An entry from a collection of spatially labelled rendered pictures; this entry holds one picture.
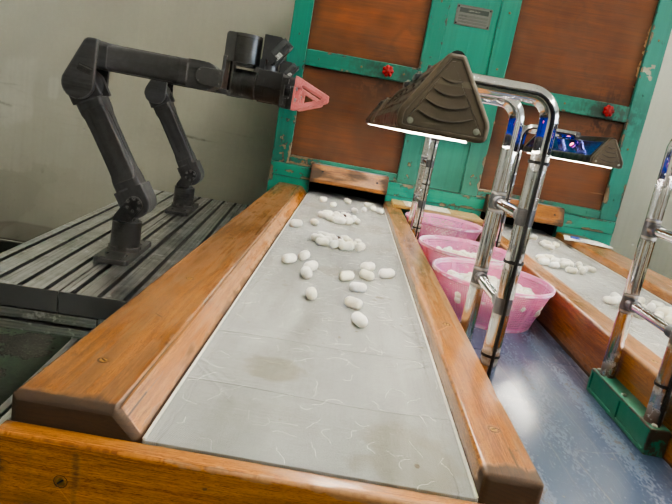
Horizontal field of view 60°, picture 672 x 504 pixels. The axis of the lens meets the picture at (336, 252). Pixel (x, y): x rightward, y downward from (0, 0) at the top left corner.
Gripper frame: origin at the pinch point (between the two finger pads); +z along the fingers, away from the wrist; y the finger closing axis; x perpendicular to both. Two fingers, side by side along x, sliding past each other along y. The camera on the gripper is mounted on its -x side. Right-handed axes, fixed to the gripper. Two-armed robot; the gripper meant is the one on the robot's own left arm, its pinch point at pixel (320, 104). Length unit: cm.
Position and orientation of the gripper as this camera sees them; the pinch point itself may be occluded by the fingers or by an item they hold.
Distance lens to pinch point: 188.4
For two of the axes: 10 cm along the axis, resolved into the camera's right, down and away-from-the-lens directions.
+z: 9.8, 1.7, 0.8
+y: -0.4, -2.3, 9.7
